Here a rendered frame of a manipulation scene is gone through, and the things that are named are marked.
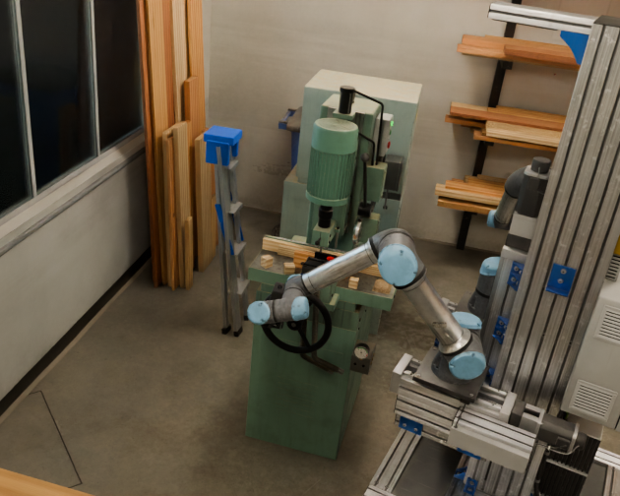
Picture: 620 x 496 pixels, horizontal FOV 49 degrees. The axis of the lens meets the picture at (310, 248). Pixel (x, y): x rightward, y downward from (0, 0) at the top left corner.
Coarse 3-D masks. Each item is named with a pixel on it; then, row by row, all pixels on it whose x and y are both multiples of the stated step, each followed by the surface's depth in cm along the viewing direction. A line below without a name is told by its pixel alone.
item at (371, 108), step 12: (336, 96) 289; (324, 108) 275; (360, 108) 276; (372, 108) 278; (372, 120) 273; (372, 132) 280; (360, 144) 277; (360, 168) 282; (360, 180) 284; (360, 192) 286; (312, 204) 295; (312, 216) 297; (348, 228) 295; (348, 240) 297
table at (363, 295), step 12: (264, 252) 288; (276, 252) 289; (252, 264) 278; (276, 264) 280; (252, 276) 277; (264, 276) 275; (276, 276) 274; (288, 276) 273; (360, 276) 278; (372, 276) 279; (336, 288) 269; (348, 288) 268; (360, 288) 269; (372, 288) 270; (336, 300) 265; (348, 300) 270; (360, 300) 269; (372, 300) 267; (384, 300) 266
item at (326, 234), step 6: (336, 222) 284; (318, 228) 275; (324, 228) 276; (330, 228) 276; (312, 234) 275; (318, 234) 274; (324, 234) 273; (330, 234) 275; (312, 240) 276; (324, 240) 274; (330, 240) 279; (324, 246) 276
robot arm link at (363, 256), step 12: (396, 228) 214; (372, 240) 218; (348, 252) 222; (360, 252) 219; (372, 252) 217; (324, 264) 226; (336, 264) 222; (348, 264) 221; (360, 264) 220; (372, 264) 221; (300, 276) 229; (312, 276) 225; (324, 276) 223; (336, 276) 223; (348, 276) 224; (288, 288) 225; (300, 288) 226; (312, 288) 226
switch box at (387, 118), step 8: (376, 120) 281; (384, 120) 280; (392, 120) 286; (376, 128) 282; (384, 128) 281; (376, 136) 284; (384, 136) 283; (376, 144) 285; (384, 144) 284; (376, 152) 286; (384, 152) 286
